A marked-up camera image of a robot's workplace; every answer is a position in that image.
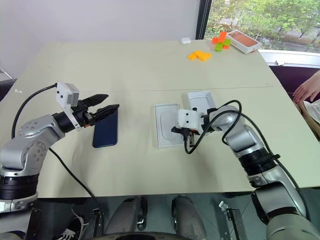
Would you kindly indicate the white window sill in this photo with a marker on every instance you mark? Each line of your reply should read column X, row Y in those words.
column 290, row 58

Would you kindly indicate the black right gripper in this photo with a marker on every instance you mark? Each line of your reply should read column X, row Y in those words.
column 178, row 130

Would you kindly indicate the person's bare hand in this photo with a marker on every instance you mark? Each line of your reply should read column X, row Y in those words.
column 308, row 90

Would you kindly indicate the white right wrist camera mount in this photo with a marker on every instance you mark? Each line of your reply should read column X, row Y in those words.
column 187, row 120

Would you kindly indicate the black and white sneaker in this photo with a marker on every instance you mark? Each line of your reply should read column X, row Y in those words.
column 71, row 230

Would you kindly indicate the white phone box lid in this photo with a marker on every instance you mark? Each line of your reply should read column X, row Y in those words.
column 165, row 125

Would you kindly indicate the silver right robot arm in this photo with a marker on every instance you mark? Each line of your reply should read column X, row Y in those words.
column 257, row 155

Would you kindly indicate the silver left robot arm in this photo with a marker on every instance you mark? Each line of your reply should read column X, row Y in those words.
column 30, row 147

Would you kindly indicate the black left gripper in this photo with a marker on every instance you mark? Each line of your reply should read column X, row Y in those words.
column 81, row 115

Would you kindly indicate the black window frame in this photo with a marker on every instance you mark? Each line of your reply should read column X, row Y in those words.
column 203, row 18

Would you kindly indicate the white phone box base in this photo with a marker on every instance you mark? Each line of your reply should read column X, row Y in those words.
column 201, row 101

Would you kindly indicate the dark blue phone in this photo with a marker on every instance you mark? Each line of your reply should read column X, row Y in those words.
column 105, row 132

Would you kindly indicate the orange toy brick piece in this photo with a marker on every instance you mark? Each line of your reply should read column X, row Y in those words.
column 220, row 37

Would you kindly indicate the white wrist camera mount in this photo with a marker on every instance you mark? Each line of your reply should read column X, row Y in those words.
column 65, row 96
column 187, row 120

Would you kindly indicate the white earbud case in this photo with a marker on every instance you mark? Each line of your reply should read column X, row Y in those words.
column 185, row 41

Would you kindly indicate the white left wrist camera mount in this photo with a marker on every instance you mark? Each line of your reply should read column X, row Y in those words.
column 65, row 96

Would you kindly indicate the phone box with orange print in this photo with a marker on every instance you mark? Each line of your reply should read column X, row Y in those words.
column 243, row 41

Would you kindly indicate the green toy brick piece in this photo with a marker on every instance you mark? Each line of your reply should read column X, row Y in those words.
column 223, row 45

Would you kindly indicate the black metal table bracket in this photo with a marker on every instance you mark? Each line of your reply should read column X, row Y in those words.
column 93, row 220
column 233, row 220

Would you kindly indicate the yellow toy brick piece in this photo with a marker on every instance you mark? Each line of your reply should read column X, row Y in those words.
column 200, row 55

